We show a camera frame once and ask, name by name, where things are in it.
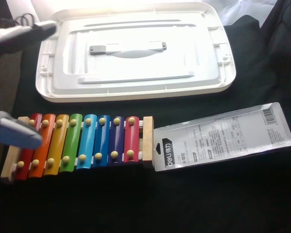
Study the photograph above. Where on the silver deli package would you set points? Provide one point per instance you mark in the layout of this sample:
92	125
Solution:
220	136

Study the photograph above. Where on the white box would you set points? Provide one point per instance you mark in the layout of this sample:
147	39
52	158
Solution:
135	65

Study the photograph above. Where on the black table cloth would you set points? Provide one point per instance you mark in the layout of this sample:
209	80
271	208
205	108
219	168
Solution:
135	206

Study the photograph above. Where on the white backdrop cloth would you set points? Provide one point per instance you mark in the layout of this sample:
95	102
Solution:
245	11

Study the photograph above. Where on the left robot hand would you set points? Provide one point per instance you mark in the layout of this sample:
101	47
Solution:
14	136

